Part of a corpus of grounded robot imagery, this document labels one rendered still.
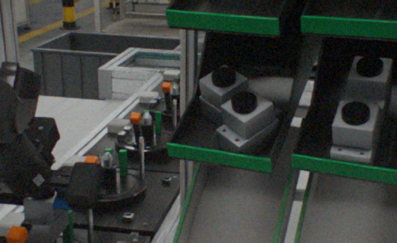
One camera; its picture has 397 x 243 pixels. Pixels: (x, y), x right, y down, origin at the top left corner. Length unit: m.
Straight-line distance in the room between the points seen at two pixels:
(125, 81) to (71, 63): 0.84
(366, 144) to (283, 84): 0.18
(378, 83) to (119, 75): 1.44
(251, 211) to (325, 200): 0.10
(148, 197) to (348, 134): 0.55
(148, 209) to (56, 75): 1.89
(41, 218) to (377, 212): 0.45
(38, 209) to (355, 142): 0.45
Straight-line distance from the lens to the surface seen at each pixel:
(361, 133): 0.74
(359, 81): 0.80
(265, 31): 0.71
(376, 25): 0.71
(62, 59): 2.96
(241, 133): 0.75
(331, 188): 0.90
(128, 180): 1.23
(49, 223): 0.95
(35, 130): 0.92
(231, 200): 0.89
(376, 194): 0.89
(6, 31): 2.14
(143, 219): 1.13
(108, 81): 2.16
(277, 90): 0.86
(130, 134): 1.46
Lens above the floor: 1.49
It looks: 19 degrees down
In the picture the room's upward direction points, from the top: 1 degrees clockwise
